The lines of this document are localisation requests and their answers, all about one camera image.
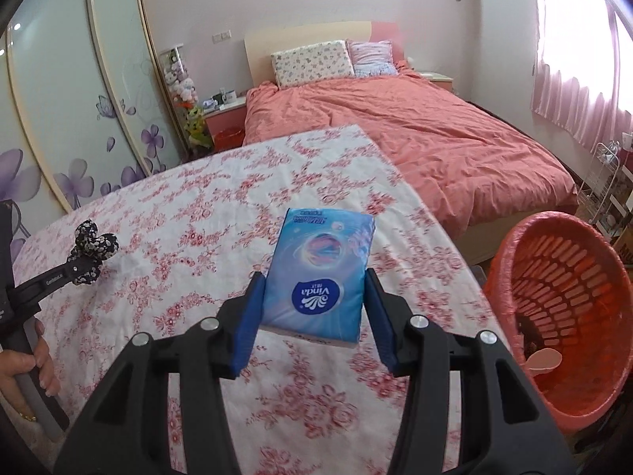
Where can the blue tissue packet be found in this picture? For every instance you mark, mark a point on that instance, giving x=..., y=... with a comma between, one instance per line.
x=316, y=257

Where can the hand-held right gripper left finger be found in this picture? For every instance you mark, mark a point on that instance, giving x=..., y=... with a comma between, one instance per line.
x=246, y=329

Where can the pink striped pillow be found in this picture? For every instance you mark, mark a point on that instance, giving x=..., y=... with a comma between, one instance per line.
x=371, y=54

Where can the glass floral sliding wardrobe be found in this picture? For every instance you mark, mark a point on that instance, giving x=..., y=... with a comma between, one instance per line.
x=74, y=84

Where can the orange plastic laundry basket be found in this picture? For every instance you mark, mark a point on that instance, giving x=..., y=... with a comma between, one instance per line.
x=583, y=267

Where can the beige wooden bed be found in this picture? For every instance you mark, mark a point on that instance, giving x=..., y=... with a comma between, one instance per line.
x=306, y=34

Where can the pink plastic scoop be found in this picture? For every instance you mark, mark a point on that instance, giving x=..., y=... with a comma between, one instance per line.
x=544, y=358

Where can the white wall socket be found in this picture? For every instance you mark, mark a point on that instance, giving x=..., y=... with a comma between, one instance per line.
x=221, y=36

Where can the white floral pillow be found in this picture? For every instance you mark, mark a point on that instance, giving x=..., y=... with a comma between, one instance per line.
x=311, y=62

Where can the plush toy rack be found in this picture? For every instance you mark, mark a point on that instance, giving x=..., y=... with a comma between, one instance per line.
x=185, y=94

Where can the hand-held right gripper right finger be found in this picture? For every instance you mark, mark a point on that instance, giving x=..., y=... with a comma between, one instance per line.
x=384, y=329

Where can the person's left hand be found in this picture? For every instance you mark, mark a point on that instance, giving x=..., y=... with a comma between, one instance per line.
x=45, y=363

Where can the small red bin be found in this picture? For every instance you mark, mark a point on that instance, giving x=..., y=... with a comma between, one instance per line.
x=228, y=138

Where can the beige pink nightstand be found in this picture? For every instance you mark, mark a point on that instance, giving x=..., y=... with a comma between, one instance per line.
x=437, y=81

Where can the salmon bed blanket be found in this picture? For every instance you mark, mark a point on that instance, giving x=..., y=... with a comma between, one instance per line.
x=420, y=148

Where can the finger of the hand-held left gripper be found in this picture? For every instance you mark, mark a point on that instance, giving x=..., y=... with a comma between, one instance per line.
x=54, y=281

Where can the pink curtain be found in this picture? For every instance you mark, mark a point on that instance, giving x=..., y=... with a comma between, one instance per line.
x=578, y=84

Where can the pink floral tablecloth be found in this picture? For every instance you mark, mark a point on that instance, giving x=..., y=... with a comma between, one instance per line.
x=198, y=208

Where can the black floral scrunchie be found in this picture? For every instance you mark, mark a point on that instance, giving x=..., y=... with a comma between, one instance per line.
x=94, y=245

